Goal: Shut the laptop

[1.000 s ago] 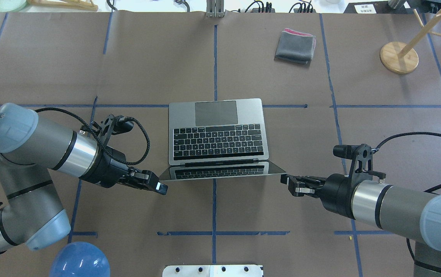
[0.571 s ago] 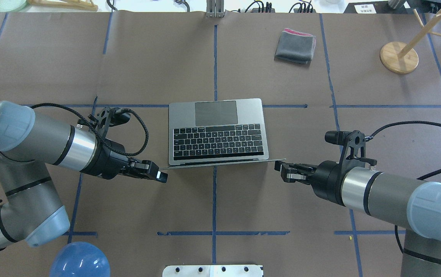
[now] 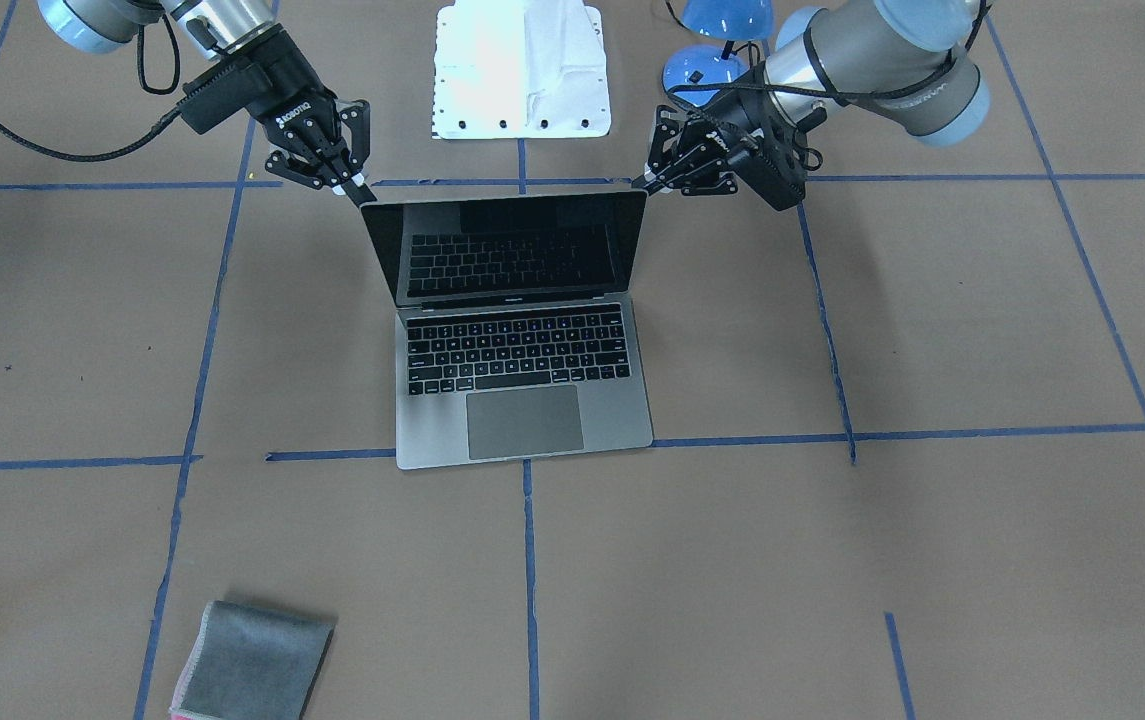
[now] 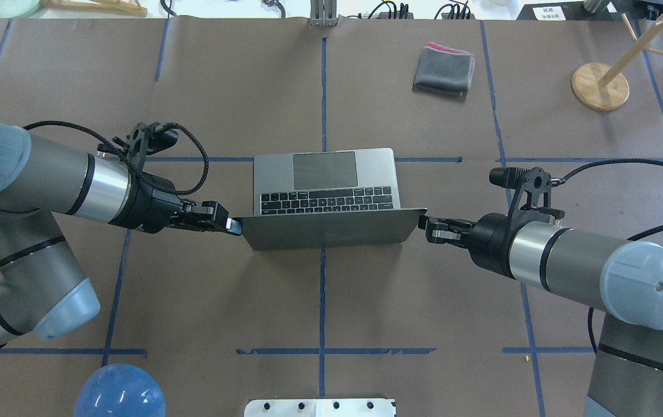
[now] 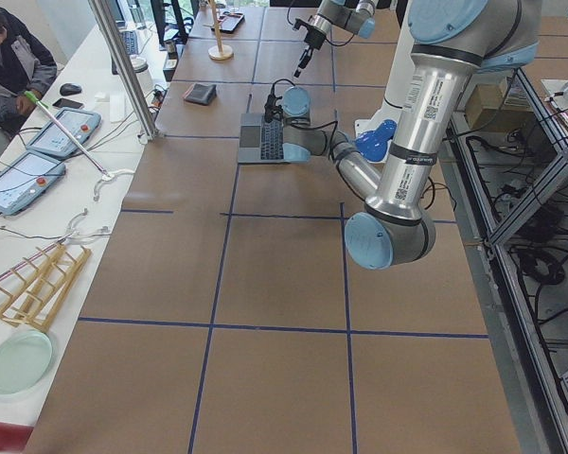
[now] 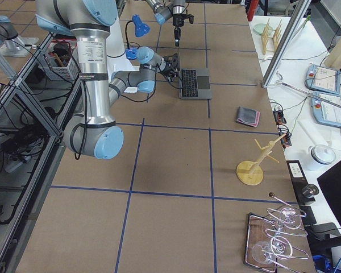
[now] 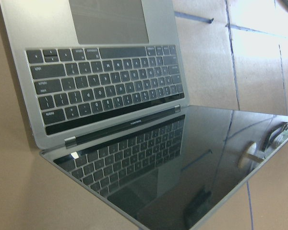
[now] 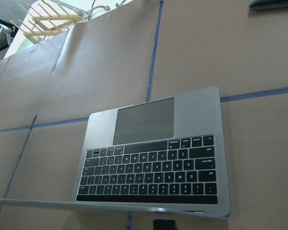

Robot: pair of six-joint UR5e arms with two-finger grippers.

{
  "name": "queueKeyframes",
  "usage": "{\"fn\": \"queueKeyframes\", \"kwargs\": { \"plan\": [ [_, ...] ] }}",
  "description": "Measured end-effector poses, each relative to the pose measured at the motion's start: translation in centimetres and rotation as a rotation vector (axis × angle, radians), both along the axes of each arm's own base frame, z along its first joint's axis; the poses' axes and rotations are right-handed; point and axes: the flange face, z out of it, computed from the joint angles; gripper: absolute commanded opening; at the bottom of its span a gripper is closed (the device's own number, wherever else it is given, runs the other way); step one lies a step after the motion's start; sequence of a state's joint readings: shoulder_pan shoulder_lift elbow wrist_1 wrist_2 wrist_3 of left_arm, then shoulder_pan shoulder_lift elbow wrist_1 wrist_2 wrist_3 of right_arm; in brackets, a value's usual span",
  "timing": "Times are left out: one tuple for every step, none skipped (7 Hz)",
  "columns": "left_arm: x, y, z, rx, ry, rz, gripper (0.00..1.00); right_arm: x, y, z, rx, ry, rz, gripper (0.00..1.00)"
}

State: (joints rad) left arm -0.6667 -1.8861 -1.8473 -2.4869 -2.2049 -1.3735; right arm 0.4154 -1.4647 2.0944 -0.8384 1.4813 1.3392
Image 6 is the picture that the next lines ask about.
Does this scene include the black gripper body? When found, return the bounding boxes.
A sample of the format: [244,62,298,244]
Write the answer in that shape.
[172,14,194,27]
[160,53,180,80]

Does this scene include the grey laptop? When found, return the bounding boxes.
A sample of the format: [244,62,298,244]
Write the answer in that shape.
[169,53,213,100]

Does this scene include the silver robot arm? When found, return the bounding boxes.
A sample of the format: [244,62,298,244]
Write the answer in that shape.
[145,0,194,47]
[36,1,180,159]

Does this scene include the blue desk lamp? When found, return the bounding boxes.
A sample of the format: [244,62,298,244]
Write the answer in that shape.
[125,14,150,60]

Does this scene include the light green plate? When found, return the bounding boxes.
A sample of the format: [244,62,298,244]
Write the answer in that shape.
[253,23,274,36]

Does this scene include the folded grey cloth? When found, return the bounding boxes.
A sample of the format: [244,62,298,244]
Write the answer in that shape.
[236,106,260,127]

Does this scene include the wooden dish rack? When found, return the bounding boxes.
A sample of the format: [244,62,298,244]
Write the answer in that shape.
[261,20,282,55]

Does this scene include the white plastic basket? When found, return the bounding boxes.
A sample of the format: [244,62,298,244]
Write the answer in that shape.
[40,48,78,81]

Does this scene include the wooden mug tree stand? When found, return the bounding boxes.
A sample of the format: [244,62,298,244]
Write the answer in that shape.
[236,134,285,186]

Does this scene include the upper blue teach pendant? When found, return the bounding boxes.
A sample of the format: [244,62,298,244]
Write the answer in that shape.
[305,64,341,94]

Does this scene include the blue teach pendant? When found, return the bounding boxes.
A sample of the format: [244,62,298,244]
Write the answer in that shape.
[305,64,341,94]
[311,92,341,128]

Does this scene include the lower blue teach pendant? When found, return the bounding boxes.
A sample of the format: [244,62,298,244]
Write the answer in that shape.
[311,92,341,128]

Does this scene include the white enamel pot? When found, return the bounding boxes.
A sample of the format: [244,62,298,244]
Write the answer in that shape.
[305,144,336,171]

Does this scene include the wine glass rack tray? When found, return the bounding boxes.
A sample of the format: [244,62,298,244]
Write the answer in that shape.
[243,192,309,272]

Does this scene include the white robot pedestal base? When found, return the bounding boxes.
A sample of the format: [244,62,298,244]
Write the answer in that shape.
[106,18,139,74]

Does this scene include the aluminium frame post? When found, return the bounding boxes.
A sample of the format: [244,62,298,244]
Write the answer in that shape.
[261,0,311,88]

